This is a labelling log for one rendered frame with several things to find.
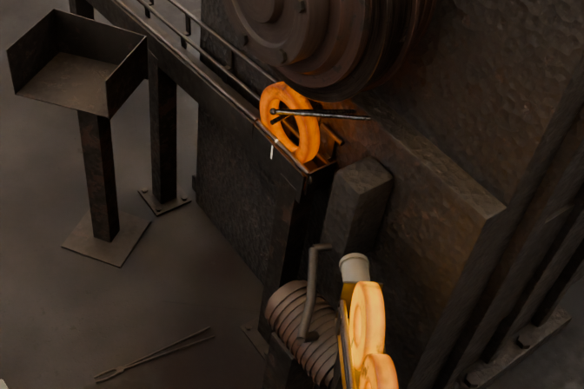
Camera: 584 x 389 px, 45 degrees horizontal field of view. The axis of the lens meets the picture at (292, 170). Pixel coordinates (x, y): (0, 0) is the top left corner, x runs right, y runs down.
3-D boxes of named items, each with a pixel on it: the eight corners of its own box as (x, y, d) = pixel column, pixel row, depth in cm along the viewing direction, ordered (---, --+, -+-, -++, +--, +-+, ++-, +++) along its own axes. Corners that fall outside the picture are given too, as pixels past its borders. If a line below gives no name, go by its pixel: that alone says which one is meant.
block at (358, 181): (353, 227, 160) (374, 150, 143) (375, 250, 156) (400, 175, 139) (316, 246, 155) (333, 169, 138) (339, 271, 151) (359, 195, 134)
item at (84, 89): (80, 197, 230) (53, 7, 179) (153, 222, 226) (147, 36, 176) (45, 241, 216) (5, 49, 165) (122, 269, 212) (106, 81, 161)
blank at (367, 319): (378, 263, 126) (359, 262, 126) (390, 334, 114) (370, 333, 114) (362, 319, 136) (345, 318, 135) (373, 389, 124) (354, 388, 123)
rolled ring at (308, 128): (314, 118, 141) (326, 114, 143) (262, 69, 151) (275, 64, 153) (301, 181, 154) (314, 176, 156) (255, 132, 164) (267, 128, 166)
